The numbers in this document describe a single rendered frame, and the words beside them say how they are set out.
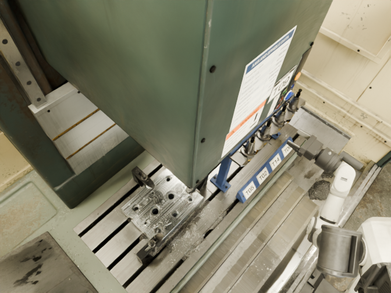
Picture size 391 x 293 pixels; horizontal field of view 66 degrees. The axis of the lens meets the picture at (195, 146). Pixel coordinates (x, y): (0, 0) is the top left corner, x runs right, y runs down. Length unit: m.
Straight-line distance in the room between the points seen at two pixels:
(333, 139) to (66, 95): 1.45
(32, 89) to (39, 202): 0.97
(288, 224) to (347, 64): 0.86
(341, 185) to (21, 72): 1.21
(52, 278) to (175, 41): 1.45
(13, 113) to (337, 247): 1.15
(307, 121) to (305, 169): 0.30
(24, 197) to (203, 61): 1.72
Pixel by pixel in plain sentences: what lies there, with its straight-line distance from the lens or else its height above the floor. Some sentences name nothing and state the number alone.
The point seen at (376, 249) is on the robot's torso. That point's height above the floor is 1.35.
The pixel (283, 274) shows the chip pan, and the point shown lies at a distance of 1.70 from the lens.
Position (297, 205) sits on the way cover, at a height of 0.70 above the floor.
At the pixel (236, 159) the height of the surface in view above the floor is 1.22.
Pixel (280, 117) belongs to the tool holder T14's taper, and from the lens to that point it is 1.35.
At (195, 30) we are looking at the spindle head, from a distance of 0.39.
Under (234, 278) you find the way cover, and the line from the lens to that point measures 1.57.
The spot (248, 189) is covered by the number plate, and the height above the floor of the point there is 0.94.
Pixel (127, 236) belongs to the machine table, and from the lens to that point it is 1.43.
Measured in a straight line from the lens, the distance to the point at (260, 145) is 1.29.
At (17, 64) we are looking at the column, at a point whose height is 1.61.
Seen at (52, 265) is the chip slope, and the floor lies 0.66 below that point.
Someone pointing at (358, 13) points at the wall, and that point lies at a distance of 1.58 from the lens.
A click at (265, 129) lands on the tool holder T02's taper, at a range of 1.27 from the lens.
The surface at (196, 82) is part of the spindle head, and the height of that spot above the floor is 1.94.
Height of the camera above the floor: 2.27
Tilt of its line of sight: 58 degrees down
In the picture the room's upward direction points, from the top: 6 degrees clockwise
